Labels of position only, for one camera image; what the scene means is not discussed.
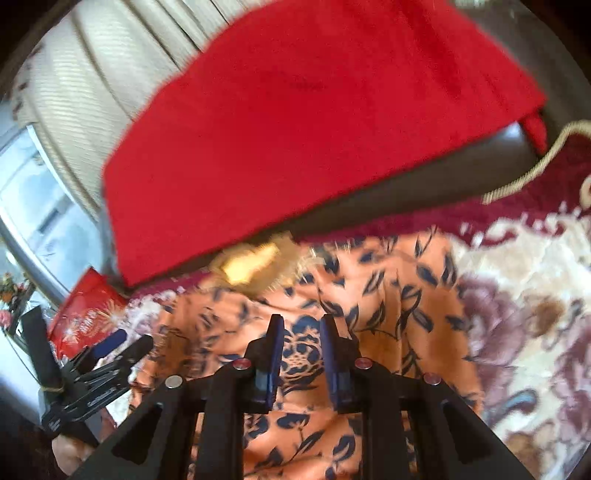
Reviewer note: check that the orange floral garment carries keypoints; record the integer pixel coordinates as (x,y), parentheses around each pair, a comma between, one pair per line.
(388,300)

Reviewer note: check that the flower bouquet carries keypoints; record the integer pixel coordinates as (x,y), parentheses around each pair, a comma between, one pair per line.
(14,297)

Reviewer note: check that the red fleece blanket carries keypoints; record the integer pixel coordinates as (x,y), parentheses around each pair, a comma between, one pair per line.
(300,129)

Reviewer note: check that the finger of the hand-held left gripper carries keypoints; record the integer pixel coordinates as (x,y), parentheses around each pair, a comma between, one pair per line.
(110,342)
(136,348)

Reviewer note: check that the brown leather sofa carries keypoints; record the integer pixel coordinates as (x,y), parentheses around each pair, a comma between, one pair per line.
(438,184)

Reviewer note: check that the gold tassel ornament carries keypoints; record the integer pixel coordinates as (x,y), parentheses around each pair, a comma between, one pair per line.
(251,267)

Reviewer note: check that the floral plush blanket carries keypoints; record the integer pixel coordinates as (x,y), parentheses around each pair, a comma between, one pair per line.
(517,300)

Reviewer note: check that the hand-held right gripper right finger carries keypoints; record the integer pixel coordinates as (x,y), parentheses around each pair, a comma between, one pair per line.
(333,369)

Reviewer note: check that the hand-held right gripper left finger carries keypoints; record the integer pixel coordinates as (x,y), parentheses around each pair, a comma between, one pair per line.
(273,364)

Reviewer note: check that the window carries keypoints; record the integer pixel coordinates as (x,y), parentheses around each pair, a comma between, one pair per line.
(32,194)

